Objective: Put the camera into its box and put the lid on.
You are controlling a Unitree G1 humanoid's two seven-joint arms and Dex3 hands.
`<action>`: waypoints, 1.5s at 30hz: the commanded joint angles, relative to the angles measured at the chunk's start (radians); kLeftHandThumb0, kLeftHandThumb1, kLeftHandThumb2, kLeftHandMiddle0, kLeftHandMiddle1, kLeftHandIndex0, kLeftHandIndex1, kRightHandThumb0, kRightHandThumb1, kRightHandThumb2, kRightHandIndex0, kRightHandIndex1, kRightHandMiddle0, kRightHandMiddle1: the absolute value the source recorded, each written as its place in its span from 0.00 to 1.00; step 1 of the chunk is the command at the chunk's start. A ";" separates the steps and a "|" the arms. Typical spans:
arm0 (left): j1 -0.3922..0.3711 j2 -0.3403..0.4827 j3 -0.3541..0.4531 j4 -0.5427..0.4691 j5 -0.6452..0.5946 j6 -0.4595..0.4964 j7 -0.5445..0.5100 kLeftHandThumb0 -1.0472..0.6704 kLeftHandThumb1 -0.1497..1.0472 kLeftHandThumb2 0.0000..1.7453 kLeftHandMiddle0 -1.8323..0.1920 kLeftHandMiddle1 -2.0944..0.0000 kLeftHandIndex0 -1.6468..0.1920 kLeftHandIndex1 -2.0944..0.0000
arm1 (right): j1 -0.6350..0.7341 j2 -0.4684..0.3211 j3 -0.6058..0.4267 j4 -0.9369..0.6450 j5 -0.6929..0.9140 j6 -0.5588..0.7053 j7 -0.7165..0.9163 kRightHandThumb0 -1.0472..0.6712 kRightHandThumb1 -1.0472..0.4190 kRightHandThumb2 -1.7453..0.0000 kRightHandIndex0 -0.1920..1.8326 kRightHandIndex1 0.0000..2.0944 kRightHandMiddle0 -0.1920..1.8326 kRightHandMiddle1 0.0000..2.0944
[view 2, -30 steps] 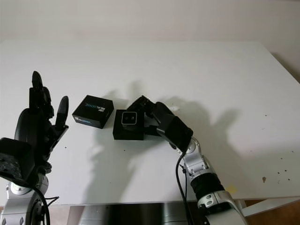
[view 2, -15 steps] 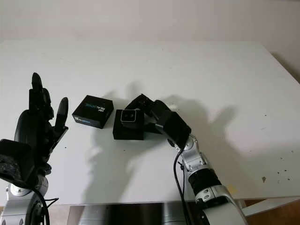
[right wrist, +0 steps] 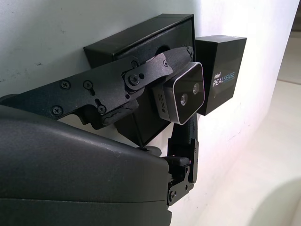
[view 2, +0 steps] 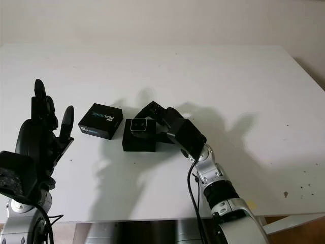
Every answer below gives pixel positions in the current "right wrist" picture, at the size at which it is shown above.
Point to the black box base with foam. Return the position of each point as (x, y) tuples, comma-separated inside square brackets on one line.
[(141, 42)]

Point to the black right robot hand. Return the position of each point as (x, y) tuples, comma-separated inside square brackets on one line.
[(82, 153)]

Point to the black printed RealSense box lid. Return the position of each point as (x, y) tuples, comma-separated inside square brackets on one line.
[(223, 73)]

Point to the small silver camera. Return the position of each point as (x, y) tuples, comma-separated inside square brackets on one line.
[(185, 94)]

